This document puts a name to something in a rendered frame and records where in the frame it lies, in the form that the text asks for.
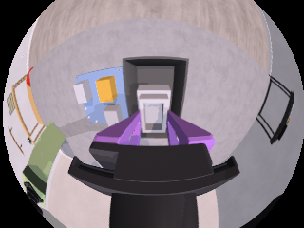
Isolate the orange block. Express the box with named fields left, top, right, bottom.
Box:
left=96, top=75, right=118, bottom=102

